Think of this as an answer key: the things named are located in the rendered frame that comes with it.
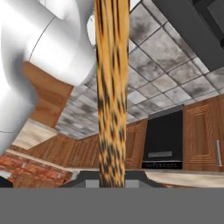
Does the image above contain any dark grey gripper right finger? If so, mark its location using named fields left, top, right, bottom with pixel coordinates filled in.
left=124, top=171, right=168, bottom=188

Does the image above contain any black dishwasher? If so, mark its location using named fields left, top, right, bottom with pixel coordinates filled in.
left=141, top=104, right=185, bottom=171

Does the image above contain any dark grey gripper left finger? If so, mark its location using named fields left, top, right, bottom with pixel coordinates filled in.
left=58, top=171, right=102, bottom=188

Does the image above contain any wooden spatula with dark streaks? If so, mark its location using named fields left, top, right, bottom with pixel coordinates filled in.
left=94, top=0, right=131, bottom=188

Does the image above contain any brown wooden cupboard run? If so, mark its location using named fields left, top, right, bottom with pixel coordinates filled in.
left=27, top=117, right=149, bottom=171

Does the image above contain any brown wooden cabinet panel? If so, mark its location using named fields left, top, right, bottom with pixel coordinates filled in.
left=22, top=60, right=74, bottom=130

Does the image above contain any dark grey extractor hood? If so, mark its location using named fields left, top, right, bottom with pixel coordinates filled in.
left=151, top=0, right=224, bottom=72

